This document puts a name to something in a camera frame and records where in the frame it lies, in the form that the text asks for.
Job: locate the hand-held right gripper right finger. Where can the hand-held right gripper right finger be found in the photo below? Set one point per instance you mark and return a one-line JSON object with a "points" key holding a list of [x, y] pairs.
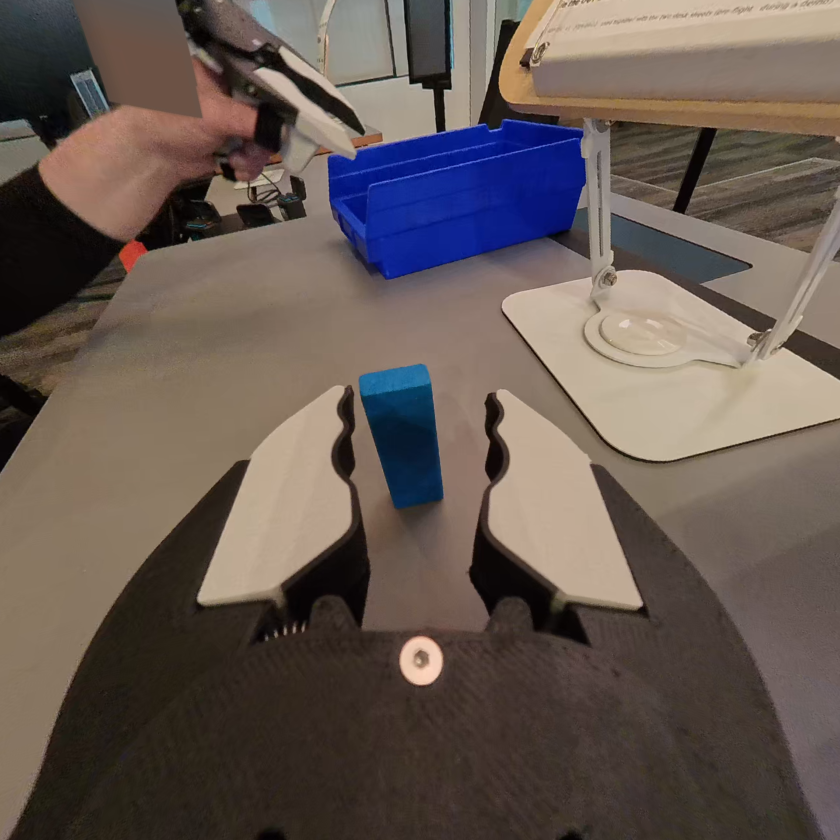
{"points": [[558, 512]]}

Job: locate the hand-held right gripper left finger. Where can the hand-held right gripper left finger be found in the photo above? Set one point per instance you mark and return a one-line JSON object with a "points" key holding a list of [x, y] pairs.
{"points": [[282, 499]]}

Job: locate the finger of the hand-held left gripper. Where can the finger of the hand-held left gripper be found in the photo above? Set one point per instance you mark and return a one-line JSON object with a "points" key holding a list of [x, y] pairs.
{"points": [[308, 108]]}

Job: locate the blue wooden block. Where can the blue wooden block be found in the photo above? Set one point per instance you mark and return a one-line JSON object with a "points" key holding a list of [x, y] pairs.
{"points": [[403, 439]]}

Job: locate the blue plastic bin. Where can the blue plastic bin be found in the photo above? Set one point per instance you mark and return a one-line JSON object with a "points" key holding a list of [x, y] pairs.
{"points": [[459, 203]]}

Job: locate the person's left forearm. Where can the person's left forearm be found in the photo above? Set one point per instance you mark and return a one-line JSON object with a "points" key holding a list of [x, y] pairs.
{"points": [[39, 249]]}

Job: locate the person's left hand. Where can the person's left hand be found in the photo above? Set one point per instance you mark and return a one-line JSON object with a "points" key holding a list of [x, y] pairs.
{"points": [[157, 157]]}

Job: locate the black electronic device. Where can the black electronic device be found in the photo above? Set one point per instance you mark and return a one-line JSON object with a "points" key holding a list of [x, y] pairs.
{"points": [[292, 200], [254, 214]]}

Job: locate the black monitor on pole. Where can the black monitor on pole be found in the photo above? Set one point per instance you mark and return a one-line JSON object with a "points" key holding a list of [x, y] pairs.
{"points": [[428, 39]]}

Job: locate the white document stand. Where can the white document stand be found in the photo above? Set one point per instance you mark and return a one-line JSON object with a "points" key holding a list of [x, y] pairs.
{"points": [[656, 407]]}

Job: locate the black table leg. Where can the black table leg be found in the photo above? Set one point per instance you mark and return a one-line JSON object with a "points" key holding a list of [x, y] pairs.
{"points": [[694, 170]]}

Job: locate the printed instruction sheet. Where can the printed instruction sheet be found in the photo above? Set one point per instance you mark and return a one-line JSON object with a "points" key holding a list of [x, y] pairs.
{"points": [[689, 18]]}

